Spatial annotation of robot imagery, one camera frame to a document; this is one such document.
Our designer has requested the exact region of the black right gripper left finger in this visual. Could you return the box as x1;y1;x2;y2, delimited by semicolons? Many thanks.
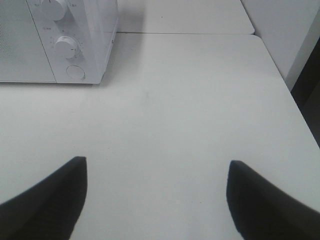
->
0;156;88;240

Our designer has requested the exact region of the white timer knob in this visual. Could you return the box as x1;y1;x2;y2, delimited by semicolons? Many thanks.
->
54;36;78;59

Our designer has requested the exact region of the white microwave oven body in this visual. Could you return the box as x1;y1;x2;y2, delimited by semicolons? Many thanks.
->
27;0;119;85

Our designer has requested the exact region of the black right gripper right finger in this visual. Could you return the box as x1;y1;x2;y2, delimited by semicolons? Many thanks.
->
226;160;320;240

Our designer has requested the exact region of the white upper power knob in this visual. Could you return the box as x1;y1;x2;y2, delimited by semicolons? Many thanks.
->
40;0;68;21

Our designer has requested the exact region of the white microwave door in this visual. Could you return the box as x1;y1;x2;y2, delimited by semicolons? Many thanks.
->
0;0;56;83

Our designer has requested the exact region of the round door release button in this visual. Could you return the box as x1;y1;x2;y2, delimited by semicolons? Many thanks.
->
66;65;85;80

